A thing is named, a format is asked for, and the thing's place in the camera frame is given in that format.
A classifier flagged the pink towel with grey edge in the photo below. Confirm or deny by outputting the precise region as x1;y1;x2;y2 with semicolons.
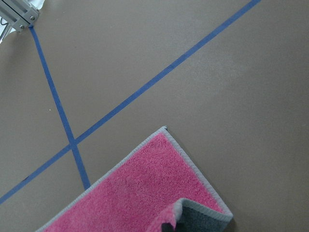
41;126;233;232

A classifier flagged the brown paper table cover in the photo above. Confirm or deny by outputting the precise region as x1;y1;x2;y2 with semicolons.
0;0;309;232

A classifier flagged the aluminium frame post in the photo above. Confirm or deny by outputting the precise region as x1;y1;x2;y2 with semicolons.
0;0;39;32

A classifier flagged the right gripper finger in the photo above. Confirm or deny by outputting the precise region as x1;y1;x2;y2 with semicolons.
161;223;174;232

